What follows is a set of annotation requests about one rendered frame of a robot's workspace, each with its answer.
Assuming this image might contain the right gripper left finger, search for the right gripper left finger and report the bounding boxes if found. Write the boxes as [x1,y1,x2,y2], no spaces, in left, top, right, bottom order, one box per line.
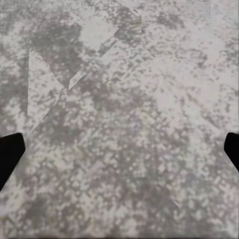
[0,132,25,191]

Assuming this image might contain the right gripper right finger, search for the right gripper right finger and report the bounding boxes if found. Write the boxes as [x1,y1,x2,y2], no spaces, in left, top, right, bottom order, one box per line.
[224,132,239,172]

